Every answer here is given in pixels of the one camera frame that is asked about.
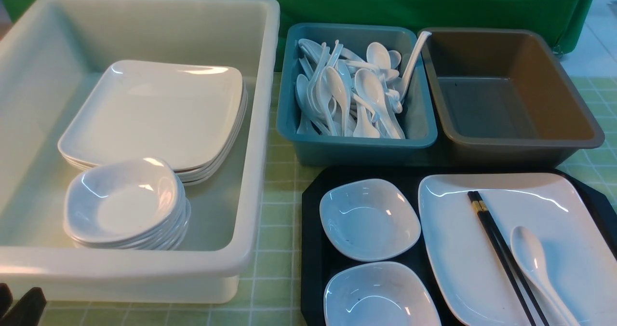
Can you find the teal plastic bin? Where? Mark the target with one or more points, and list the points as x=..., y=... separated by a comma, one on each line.
x=418, y=120

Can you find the white soup spoon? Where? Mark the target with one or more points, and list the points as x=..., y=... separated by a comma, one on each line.
x=531, y=258

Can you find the pile of white spoons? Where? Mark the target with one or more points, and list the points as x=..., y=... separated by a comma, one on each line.
x=342, y=94

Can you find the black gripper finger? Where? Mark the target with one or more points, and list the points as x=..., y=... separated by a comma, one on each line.
x=27, y=311

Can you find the green checkered tablecloth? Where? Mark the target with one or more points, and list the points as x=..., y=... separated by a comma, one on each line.
x=268, y=293

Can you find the white small bowl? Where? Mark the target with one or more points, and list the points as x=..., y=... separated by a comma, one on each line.
x=369, y=220
x=382, y=293

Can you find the white square rice plate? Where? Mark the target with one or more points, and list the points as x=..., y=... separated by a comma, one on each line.
x=471, y=279

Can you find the black chopstick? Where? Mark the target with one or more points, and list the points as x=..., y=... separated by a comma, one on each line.
x=475, y=201
x=516, y=270

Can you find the white ladle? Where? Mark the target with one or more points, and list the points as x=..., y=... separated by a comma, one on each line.
x=409, y=69

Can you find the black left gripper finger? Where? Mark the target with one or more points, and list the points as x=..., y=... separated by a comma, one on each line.
x=6, y=299

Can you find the stack of white small bowls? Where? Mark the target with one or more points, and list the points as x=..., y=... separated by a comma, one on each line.
x=136, y=204

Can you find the black serving tray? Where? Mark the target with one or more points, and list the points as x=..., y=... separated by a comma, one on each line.
x=321, y=261

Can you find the stack of white square plates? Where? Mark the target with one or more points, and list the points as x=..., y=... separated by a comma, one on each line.
x=187, y=115

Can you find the brown plastic bin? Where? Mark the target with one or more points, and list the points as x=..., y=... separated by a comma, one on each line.
x=504, y=99

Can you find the large white plastic tub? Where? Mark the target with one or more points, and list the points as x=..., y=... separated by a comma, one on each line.
x=50, y=58

